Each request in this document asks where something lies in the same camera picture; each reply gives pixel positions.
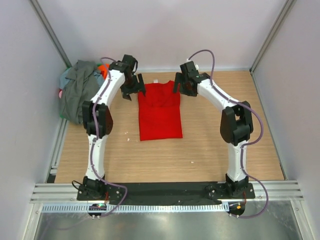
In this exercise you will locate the green plastic basket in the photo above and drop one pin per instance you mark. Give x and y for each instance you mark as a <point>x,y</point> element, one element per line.
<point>61,92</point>

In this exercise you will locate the grey t-shirt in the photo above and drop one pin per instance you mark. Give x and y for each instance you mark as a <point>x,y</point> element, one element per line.
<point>77,92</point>

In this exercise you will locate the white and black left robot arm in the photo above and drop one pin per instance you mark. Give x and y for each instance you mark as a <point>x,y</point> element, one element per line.
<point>98,122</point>

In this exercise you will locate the white slotted cable duct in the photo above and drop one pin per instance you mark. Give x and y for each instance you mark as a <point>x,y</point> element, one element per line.
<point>91,208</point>

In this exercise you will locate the light blue garment in basket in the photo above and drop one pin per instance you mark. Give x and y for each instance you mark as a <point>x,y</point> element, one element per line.
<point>65,78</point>

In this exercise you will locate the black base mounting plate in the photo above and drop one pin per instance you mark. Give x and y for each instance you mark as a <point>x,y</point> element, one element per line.
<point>165,193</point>

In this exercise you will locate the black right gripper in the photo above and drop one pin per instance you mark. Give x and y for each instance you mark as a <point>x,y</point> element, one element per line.
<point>178,78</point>

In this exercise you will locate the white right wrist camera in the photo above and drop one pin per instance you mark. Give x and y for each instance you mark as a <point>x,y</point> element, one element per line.
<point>195,63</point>

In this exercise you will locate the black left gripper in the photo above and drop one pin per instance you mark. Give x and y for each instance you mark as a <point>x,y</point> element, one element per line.
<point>127,92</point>

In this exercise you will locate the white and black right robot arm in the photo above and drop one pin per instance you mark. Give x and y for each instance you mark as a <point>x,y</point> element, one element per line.
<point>236,124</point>

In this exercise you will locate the orange garment in basket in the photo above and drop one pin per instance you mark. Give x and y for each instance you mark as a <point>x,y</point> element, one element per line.
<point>103,68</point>

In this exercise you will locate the red t-shirt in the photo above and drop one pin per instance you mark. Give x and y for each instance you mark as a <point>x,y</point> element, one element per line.
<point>159,115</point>

